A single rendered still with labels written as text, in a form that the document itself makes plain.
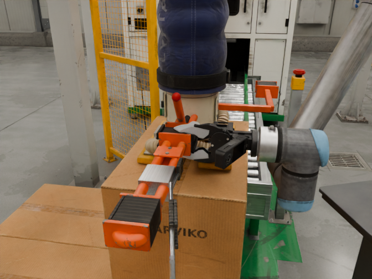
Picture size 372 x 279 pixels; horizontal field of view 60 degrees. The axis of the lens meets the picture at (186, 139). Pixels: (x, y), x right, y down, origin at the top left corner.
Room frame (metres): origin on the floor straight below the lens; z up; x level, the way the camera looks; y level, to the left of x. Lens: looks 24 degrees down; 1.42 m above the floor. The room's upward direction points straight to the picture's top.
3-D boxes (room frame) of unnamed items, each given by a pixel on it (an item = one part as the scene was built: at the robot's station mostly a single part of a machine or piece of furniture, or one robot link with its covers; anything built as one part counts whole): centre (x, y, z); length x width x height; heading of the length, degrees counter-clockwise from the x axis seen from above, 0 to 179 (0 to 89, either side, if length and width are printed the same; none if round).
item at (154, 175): (0.57, 0.06, 1.07); 0.07 x 0.07 x 0.04; 80
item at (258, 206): (1.39, -0.07, 0.48); 0.70 x 0.03 x 0.15; 81
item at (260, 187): (1.39, -0.07, 0.58); 0.70 x 0.03 x 0.06; 81
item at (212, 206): (1.03, -0.01, 0.74); 0.60 x 0.40 x 0.40; 169
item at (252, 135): (0.77, -0.12, 1.08); 0.12 x 0.09 x 0.08; 81
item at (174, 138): (0.79, 0.02, 1.08); 0.10 x 0.08 x 0.06; 80
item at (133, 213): (0.44, 0.09, 1.08); 0.08 x 0.07 x 0.05; 170
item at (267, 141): (0.75, -0.20, 1.08); 0.09 x 0.05 x 0.10; 171
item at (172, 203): (0.49, 0.01, 1.08); 0.31 x 0.03 x 0.05; 3
